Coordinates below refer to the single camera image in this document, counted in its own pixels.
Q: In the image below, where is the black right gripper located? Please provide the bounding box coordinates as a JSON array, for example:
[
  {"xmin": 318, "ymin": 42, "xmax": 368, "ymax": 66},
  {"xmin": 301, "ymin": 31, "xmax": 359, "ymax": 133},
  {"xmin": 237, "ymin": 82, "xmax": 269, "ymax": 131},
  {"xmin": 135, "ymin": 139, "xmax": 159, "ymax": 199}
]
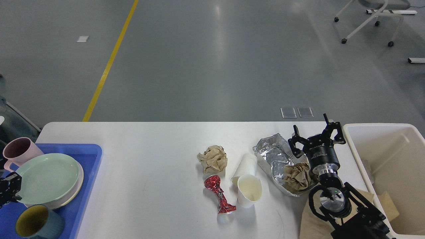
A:
[{"xmin": 288, "ymin": 114, "xmax": 346, "ymax": 174}]

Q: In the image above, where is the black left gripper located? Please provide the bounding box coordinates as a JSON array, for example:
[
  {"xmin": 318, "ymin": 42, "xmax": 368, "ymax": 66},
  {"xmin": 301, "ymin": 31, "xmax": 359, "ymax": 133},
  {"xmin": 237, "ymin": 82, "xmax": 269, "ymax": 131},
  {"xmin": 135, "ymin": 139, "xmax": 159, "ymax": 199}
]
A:
[{"xmin": 0, "ymin": 172, "xmax": 22, "ymax": 208}]

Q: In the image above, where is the light green plate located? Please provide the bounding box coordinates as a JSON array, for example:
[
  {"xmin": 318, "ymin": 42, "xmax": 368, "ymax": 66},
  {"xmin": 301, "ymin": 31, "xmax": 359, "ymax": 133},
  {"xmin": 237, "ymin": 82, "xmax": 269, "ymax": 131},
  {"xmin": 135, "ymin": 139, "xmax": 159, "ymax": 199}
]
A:
[{"xmin": 16, "ymin": 153, "xmax": 84, "ymax": 209}]

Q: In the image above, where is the dark teal mug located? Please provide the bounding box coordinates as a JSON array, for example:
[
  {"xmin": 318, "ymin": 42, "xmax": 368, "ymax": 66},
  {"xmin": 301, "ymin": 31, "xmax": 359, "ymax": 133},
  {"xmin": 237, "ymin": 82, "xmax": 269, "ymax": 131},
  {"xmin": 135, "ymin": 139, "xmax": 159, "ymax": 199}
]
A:
[{"xmin": 15, "ymin": 204, "xmax": 65, "ymax": 239}]

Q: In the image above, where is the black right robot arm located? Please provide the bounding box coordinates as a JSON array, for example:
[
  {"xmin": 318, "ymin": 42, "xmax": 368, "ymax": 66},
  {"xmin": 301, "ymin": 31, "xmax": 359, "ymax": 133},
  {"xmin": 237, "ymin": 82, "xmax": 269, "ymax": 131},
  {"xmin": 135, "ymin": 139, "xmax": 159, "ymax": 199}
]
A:
[{"xmin": 288, "ymin": 114, "xmax": 389, "ymax": 239}]

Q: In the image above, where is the right floor outlet cover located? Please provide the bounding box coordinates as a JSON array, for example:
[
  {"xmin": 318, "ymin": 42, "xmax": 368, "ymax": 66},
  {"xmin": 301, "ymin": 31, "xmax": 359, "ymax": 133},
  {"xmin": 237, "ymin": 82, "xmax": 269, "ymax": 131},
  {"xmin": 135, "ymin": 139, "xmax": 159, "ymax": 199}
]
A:
[{"xmin": 297, "ymin": 107, "xmax": 314, "ymax": 118}]

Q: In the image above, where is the floor outlet cover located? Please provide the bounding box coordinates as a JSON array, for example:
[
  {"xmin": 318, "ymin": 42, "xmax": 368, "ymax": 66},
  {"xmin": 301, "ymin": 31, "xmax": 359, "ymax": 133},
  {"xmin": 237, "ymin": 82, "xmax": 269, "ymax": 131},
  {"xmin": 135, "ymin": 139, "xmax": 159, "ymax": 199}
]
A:
[
  {"xmin": 280, "ymin": 107, "xmax": 297, "ymax": 119},
  {"xmin": 297, "ymin": 107, "xmax": 314, "ymax": 118}
]

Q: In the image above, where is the left floor outlet cover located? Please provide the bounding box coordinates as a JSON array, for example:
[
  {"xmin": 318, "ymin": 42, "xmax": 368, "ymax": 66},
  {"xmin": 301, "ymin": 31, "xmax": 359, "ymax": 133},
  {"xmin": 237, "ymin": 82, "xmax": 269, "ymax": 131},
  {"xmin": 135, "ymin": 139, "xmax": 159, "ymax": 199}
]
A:
[{"xmin": 280, "ymin": 107, "xmax": 297, "ymax": 119}]

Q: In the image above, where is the pink mug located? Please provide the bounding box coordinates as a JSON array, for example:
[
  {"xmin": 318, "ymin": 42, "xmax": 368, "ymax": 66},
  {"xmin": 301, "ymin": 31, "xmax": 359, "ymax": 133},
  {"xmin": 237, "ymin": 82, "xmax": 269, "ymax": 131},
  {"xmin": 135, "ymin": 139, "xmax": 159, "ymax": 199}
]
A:
[{"xmin": 2, "ymin": 137, "xmax": 44, "ymax": 172}]

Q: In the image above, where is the crumpled brown paper in foil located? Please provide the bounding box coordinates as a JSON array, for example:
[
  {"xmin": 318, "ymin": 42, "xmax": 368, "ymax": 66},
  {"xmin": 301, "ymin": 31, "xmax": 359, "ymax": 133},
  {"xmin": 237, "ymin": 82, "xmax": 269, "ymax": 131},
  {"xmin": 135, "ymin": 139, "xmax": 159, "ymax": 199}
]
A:
[{"xmin": 283, "ymin": 162, "xmax": 318, "ymax": 191}]

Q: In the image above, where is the crumpled aluminium foil tray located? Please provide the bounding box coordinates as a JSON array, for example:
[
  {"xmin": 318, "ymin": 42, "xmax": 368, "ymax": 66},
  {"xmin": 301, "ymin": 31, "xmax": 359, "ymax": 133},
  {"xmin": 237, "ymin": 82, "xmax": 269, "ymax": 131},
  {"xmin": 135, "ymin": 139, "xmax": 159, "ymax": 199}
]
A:
[{"xmin": 252, "ymin": 133, "xmax": 318, "ymax": 197}]

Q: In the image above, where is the pink plate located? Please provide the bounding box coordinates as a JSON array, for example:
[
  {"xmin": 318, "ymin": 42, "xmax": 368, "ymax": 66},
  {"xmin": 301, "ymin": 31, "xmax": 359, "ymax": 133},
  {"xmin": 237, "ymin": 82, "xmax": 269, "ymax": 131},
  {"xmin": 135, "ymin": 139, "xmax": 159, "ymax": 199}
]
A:
[{"xmin": 19, "ymin": 161, "xmax": 84, "ymax": 210}]

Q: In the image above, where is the person in jeans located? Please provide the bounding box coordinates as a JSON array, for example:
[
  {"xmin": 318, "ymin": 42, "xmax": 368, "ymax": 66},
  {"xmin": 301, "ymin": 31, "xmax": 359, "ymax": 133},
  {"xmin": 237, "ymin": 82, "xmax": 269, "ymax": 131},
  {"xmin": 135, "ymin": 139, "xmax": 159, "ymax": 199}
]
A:
[{"xmin": 0, "ymin": 96, "xmax": 39, "ymax": 145}]

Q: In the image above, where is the lying white paper cup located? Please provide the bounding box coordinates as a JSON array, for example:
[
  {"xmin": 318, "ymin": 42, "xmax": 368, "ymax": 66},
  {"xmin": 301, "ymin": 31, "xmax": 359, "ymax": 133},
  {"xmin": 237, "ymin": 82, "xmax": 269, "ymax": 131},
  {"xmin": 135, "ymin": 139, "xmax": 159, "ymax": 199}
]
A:
[{"xmin": 231, "ymin": 153, "xmax": 257, "ymax": 186}]

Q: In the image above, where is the blue plastic tray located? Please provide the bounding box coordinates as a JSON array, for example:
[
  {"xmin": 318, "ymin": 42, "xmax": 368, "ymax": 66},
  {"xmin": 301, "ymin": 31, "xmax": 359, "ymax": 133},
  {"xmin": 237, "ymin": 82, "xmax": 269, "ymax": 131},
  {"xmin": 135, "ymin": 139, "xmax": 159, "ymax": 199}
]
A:
[{"xmin": 0, "ymin": 143, "xmax": 102, "ymax": 239}]

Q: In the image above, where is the upright white paper cup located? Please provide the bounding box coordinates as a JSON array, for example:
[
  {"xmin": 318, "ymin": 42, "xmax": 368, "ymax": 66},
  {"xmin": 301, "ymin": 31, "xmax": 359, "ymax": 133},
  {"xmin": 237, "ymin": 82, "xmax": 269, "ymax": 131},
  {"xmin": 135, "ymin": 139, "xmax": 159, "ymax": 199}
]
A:
[{"xmin": 237, "ymin": 174, "xmax": 263, "ymax": 208}]

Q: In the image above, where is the white plastic bin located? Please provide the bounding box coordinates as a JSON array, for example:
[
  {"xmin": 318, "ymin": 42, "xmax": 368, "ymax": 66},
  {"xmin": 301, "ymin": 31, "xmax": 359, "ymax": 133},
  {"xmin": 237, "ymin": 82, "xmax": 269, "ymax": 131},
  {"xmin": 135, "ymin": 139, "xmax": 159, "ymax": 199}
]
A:
[{"xmin": 343, "ymin": 123, "xmax": 425, "ymax": 239}]

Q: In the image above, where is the brown paper bag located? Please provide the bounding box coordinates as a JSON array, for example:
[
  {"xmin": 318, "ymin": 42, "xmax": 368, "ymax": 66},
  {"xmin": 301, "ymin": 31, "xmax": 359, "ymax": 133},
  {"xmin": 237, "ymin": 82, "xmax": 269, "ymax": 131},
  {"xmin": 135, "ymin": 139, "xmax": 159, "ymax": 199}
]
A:
[{"xmin": 299, "ymin": 189, "xmax": 375, "ymax": 239}]

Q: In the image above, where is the crumpled brown paper ball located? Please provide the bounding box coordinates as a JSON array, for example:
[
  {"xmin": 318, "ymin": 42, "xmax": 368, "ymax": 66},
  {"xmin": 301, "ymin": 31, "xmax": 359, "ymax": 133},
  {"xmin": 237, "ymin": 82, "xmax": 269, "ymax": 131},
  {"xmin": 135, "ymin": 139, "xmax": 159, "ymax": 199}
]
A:
[{"xmin": 197, "ymin": 145, "xmax": 228, "ymax": 174}]

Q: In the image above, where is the cardboard piece in bin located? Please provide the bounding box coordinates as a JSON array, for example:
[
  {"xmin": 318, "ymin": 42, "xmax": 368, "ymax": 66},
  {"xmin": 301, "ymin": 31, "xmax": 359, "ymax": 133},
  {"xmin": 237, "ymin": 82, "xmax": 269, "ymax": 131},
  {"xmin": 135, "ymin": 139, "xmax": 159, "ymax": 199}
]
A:
[{"xmin": 378, "ymin": 191, "xmax": 400, "ymax": 222}]

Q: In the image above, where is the crushed red can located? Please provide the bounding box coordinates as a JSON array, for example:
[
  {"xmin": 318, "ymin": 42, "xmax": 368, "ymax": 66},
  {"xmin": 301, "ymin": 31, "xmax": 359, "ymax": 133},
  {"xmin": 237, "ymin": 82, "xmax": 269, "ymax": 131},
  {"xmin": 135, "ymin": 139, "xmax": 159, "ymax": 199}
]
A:
[{"xmin": 204, "ymin": 175, "xmax": 237, "ymax": 214}]

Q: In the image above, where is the white floor bar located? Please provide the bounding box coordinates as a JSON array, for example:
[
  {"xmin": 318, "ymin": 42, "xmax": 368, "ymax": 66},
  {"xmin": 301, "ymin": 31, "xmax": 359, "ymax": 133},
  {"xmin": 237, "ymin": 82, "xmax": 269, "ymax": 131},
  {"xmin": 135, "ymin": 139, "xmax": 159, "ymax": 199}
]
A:
[{"xmin": 407, "ymin": 57, "xmax": 425, "ymax": 64}]

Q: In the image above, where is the white office chair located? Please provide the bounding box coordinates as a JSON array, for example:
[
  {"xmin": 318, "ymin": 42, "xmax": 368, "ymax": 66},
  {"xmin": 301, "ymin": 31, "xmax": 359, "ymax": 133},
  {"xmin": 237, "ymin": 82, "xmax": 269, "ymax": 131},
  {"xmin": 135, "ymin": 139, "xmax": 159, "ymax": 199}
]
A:
[{"xmin": 341, "ymin": 0, "xmax": 410, "ymax": 47}]

